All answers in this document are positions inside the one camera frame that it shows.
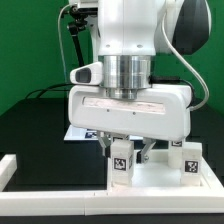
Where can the white U-shaped border fence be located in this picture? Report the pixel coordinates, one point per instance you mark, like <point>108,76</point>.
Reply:
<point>101,202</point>

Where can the white fiducial marker plate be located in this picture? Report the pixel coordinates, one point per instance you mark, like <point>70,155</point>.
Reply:
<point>80,134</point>

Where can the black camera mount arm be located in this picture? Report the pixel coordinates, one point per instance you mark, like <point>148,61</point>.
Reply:
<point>75,27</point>

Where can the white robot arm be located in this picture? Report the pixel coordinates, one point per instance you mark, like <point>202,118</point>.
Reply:
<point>118,94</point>

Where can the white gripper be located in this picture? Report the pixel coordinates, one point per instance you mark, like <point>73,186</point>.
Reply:
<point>160,112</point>

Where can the white square table top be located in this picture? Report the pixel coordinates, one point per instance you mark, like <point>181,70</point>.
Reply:
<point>156,173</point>

